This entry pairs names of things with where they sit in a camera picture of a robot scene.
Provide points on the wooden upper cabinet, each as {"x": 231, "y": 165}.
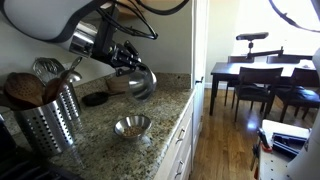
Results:
{"x": 126, "y": 11}

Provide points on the kitchen base cabinet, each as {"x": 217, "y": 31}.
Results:
{"x": 180, "y": 151}

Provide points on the stainless steel stove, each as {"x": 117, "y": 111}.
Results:
{"x": 20, "y": 166}

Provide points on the tall white cabinet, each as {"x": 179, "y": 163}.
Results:
{"x": 200, "y": 50}

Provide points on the perforated workbench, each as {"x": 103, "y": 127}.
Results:
{"x": 276, "y": 166}

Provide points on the red and black clamp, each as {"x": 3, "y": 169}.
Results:
{"x": 261, "y": 140}

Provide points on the black stereo camera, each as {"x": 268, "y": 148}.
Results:
{"x": 252, "y": 36}

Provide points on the beige chickpeas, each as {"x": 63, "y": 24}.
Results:
{"x": 133, "y": 130}

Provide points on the stack of wooden plates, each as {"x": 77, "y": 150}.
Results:
{"x": 116, "y": 85}

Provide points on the large perforated steel utensil holder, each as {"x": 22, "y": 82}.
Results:
{"x": 45, "y": 128}

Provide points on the silver serving spoon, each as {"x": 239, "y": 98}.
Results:
{"x": 76, "y": 62}

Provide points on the dark wooden dining chair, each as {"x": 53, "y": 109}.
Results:
{"x": 283, "y": 59}
{"x": 300, "y": 91}
{"x": 238, "y": 59}
{"x": 256, "y": 83}

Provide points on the black tool case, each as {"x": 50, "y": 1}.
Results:
{"x": 288, "y": 141}

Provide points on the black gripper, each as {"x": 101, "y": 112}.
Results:
{"x": 110, "y": 55}

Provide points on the dark wooden dining table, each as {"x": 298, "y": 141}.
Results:
{"x": 226, "y": 68}

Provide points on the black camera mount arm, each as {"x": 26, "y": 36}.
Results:
{"x": 263, "y": 53}

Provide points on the silver ladle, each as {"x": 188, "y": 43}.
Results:
{"x": 74, "y": 76}

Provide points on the brown wooden spoon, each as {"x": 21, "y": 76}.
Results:
{"x": 52, "y": 90}

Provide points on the small perforated steel utensil holder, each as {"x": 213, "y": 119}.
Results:
{"x": 71, "y": 103}

